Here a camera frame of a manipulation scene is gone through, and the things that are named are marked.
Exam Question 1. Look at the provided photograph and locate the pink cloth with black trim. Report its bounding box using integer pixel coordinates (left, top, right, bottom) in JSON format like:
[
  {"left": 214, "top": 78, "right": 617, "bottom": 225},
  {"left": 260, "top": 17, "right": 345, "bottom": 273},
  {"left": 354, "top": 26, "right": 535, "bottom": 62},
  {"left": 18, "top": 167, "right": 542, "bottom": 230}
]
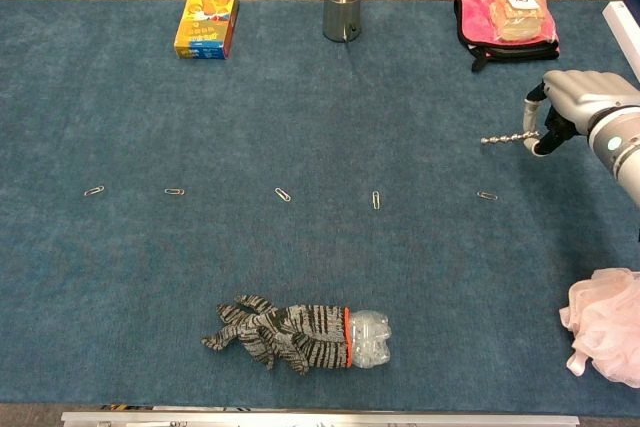
[{"left": 453, "top": 0, "right": 561, "bottom": 73}]

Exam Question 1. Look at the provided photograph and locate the stainless steel cup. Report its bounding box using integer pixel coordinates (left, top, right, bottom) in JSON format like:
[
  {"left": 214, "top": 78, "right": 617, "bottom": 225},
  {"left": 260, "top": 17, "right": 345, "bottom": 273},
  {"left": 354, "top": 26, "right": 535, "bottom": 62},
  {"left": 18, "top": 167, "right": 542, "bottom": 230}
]
[{"left": 322, "top": 0, "right": 363, "bottom": 43}]

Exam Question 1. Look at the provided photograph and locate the yellow cardboard box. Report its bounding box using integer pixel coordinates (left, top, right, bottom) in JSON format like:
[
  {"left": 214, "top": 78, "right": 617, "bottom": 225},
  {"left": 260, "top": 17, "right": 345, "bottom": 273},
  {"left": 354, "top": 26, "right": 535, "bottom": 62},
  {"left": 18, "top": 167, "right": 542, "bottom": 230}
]
[{"left": 173, "top": 0, "right": 239, "bottom": 61}]

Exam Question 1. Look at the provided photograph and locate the white flat box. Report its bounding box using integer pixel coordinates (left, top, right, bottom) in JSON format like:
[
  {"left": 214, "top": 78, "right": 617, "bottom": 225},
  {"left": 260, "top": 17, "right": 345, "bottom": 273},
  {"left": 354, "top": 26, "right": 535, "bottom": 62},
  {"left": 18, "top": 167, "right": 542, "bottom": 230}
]
[{"left": 601, "top": 0, "right": 640, "bottom": 84}]

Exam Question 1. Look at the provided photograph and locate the aluminium rail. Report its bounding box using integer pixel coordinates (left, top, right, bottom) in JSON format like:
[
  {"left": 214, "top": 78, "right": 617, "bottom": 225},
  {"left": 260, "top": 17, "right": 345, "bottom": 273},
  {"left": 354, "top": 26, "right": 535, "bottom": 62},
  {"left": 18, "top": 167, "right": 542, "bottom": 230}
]
[{"left": 60, "top": 410, "right": 581, "bottom": 427}]

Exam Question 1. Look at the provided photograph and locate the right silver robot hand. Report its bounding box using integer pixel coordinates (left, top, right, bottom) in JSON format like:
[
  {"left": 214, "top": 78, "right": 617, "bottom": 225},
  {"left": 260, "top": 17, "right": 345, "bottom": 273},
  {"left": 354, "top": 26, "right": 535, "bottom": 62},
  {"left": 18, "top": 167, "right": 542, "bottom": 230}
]
[{"left": 522, "top": 70, "right": 640, "bottom": 157}]

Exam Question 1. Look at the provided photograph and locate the metal drill bit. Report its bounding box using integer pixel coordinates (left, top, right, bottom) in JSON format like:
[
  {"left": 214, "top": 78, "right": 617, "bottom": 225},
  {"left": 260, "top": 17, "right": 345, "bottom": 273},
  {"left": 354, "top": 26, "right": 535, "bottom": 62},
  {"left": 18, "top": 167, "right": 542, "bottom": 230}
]
[{"left": 480, "top": 130, "right": 541, "bottom": 147}]

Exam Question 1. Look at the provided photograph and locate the clear plastic bottle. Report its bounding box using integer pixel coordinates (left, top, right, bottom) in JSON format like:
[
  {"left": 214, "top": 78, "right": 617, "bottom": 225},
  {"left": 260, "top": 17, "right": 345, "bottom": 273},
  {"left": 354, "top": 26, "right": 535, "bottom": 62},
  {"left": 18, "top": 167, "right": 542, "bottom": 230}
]
[{"left": 348, "top": 309, "right": 393, "bottom": 371}]

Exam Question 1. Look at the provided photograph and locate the pink mesh bath pouf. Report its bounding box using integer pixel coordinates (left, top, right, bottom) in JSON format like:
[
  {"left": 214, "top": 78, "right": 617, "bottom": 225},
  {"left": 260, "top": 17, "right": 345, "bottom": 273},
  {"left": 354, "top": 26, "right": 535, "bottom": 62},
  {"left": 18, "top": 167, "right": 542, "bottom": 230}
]
[{"left": 558, "top": 268, "right": 640, "bottom": 389}]

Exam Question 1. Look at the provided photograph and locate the blue carpet table cover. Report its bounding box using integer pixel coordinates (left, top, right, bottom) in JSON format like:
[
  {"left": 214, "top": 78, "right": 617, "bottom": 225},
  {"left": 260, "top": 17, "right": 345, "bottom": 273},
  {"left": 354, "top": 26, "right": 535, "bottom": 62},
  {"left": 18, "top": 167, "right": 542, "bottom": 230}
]
[{"left": 0, "top": 0, "right": 640, "bottom": 407}]

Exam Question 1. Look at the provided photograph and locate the grey black striped glove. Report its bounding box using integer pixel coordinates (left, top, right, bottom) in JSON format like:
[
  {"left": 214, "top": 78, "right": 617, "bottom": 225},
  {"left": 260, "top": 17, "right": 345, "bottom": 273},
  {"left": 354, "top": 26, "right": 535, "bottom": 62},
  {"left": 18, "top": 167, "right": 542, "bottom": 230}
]
[{"left": 200, "top": 294, "right": 354, "bottom": 376}]

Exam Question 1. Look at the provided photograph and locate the clear bag of snacks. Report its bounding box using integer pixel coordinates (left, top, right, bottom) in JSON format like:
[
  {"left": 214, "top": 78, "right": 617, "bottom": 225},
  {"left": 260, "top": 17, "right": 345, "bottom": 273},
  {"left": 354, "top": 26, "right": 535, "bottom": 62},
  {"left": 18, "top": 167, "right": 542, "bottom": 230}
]
[{"left": 474, "top": 0, "right": 558, "bottom": 44}]

